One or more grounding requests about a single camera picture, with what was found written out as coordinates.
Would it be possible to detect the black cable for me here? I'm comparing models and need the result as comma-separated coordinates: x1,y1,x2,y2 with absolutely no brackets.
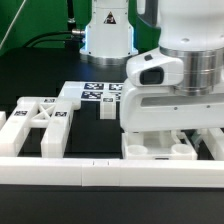
24,29,87,48

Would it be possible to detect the white cord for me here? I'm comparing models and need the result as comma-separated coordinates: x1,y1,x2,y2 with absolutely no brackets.
0,0,28,51

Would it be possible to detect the white chair seat part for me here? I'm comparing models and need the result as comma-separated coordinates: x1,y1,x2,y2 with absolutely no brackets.
121,131,198,160

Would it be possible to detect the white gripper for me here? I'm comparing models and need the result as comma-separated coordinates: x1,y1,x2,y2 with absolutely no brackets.
120,48,224,133

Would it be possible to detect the white U-shaped fence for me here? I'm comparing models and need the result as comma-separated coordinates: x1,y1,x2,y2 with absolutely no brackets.
0,110,224,188

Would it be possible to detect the white chair back frame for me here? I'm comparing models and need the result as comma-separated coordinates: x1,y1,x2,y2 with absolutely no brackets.
0,97,81,158

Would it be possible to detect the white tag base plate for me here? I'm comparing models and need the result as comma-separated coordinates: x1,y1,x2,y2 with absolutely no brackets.
58,81,123,102

